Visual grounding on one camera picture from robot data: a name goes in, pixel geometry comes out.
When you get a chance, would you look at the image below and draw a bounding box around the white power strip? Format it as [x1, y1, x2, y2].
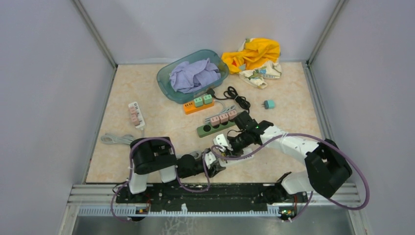
[220, 147, 254, 167]
[128, 102, 145, 129]

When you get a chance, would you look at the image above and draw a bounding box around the green power strip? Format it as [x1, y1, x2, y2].
[196, 121, 235, 138]

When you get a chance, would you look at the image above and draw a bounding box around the teal charger plug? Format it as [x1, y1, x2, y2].
[262, 99, 276, 110]

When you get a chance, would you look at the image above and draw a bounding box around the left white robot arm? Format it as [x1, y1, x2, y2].
[127, 137, 226, 203]

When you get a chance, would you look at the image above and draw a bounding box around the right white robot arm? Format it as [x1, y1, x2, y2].
[217, 111, 352, 202]

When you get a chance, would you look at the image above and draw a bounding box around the pink charger plug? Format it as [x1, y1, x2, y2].
[218, 114, 229, 123]
[209, 116, 221, 127]
[227, 110, 238, 121]

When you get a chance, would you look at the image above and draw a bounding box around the green charger plug right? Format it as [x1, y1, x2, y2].
[203, 94, 213, 105]

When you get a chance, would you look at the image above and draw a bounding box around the green charger plug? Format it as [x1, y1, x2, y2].
[193, 97, 204, 108]
[203, 94, 213, 105]

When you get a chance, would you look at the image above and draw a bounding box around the green charger plug left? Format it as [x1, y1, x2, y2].
[193, 97, 204, 108]

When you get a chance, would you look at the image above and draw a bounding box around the orange power strip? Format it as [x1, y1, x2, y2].
[183, 101, 214, 115]

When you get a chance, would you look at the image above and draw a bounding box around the cream dinosaur print cloth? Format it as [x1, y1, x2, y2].
[239, 38, 283, 90]

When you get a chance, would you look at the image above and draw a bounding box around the purple cloth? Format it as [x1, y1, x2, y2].
[169, 58, 221, 94]

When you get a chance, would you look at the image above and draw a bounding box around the yellow cloth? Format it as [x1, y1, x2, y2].
[221, 38, 281, 73]

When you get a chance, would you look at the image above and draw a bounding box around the teal plastic basin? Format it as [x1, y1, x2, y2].
[157, 49, 229, 104]

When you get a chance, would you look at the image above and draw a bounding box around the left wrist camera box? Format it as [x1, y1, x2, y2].
[204, 152, 217, 169]

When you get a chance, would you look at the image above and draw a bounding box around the black coiled cable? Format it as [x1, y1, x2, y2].
[206, 86, 251, 117]

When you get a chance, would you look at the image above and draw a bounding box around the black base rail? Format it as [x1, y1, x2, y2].
[115, 182, 308, 217]

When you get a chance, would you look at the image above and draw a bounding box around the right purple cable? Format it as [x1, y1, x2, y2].
[210, 133, 371, 212]

